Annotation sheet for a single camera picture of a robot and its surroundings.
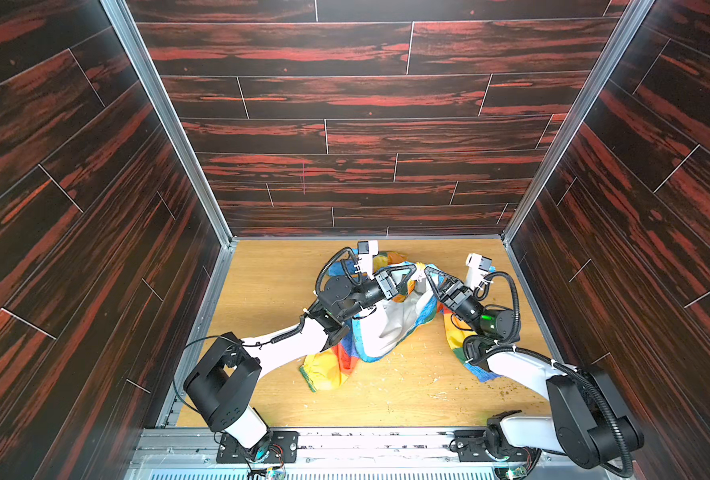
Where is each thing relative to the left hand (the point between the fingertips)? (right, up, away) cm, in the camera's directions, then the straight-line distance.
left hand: (418, 273), depth 66 cm
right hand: (+3, +1, +1) cm, 3 cm away
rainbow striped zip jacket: (-2, -18, +24) cm, 30 cm away
